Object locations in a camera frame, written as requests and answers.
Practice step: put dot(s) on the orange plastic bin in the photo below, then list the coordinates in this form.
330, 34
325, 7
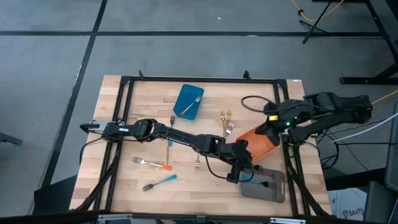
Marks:
261, 149

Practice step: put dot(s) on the black metal rig frame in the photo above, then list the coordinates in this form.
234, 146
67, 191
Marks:
202, 79

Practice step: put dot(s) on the blue plastic bin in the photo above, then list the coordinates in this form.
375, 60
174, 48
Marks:
186, 93

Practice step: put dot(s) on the silver frame bracket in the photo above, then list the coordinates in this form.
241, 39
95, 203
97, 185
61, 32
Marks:
287, 221
115, 217

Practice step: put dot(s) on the grey panel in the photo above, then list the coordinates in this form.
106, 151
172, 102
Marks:
392, 149

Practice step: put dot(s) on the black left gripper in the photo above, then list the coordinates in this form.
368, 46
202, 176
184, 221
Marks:
237, 154

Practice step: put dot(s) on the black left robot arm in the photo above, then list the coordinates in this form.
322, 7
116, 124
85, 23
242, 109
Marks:
180, 137

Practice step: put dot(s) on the white cardboard box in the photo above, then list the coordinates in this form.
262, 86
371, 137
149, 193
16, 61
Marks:
348, 205

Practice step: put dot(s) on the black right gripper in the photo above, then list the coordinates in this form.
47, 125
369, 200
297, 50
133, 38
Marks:
289, 112

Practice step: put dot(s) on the black floor stand foot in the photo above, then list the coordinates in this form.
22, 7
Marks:
9, 138

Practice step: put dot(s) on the grey plastic bin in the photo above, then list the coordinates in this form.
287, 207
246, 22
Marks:
273, 193

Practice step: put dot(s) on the black desk leg frame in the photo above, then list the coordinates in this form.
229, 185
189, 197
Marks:
367, 80

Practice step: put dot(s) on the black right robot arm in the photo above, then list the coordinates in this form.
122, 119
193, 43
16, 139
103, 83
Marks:
342, 107

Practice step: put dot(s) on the black tripod stand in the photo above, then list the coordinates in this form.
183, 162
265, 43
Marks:
314, 27

